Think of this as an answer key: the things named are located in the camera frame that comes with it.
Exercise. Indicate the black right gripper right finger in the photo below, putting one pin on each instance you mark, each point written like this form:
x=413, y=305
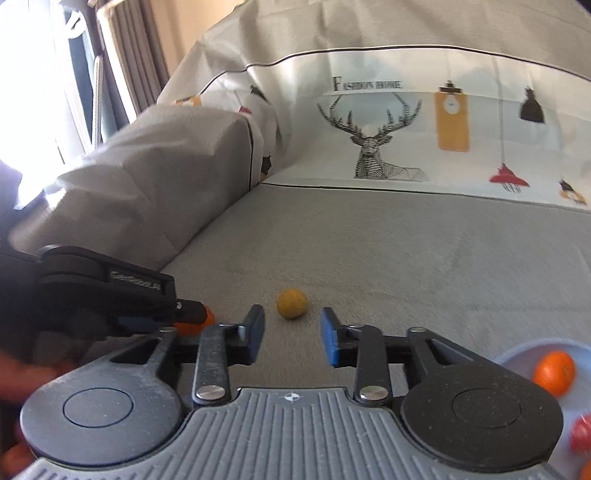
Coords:
x=454, y=404

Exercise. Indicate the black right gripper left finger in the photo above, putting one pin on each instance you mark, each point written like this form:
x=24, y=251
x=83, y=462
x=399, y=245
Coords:
x=119, y=408

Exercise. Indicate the orange tangerine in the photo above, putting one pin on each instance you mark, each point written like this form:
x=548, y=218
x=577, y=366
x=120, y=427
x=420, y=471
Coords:
x=191, y=329
x=555, y=373
x=585, y=473

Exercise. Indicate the red round fruit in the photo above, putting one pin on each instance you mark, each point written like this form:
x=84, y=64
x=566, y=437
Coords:
x=580, y=435

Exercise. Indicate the left hand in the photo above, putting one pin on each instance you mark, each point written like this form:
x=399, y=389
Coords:
x=19, y=380

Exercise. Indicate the light blue plate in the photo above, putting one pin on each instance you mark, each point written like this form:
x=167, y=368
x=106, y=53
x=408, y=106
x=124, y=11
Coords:
x=566, y=409

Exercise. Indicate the small brown round fruit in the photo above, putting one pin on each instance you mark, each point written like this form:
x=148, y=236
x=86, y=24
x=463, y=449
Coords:
x=292, y=304

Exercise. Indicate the grey patterned sofa cover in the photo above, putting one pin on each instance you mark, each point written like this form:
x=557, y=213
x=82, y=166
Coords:
x=407, y=163

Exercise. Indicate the grey curtain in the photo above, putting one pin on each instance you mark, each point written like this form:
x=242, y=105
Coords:
x=118, y=61

